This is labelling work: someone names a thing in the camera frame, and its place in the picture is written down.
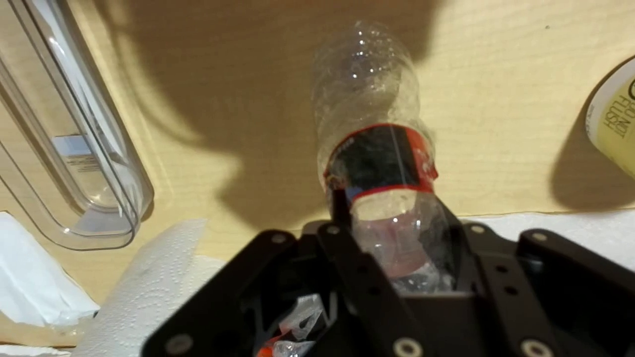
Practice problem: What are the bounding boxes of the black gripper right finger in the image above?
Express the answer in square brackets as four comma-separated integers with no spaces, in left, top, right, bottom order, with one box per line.
[435,212,635,357]

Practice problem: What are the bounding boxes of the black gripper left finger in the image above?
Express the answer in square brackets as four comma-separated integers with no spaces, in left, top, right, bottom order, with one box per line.
[141,222,425,357]

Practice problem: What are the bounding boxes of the clear bottle red label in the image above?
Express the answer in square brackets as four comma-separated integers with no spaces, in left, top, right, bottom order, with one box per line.
[312,20,454,294]

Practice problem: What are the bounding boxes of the clear plastic case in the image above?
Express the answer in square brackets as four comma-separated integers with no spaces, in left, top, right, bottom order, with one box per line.
[0,0,153,250]

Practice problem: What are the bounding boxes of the white paper towel roll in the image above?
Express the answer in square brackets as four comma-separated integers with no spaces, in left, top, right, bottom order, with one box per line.
[71,218,210,357]

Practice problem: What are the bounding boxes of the colourful snack packets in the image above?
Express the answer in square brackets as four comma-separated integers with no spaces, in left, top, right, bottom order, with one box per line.
[254,294,337,357]

